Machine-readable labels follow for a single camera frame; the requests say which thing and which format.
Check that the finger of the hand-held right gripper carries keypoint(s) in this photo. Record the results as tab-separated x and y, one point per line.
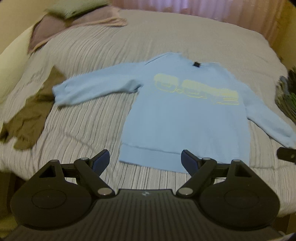
287	154

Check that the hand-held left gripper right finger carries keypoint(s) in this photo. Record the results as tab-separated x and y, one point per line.
189	161

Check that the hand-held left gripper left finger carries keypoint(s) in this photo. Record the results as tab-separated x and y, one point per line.
101	161

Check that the light blue sweatshirt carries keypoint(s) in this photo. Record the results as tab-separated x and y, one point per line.
185	122

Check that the dark green cloth pile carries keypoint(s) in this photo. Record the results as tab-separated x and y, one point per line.
287	99

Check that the olive brown garment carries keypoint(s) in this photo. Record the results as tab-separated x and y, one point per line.
30	115

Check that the bed with striped cover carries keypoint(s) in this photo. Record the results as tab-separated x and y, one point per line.
92	53

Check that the purple pillow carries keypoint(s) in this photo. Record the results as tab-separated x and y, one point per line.
50	25

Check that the pink curtain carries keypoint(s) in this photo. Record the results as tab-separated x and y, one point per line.
208	11

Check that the green plaid pillow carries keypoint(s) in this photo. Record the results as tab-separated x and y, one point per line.
74	8

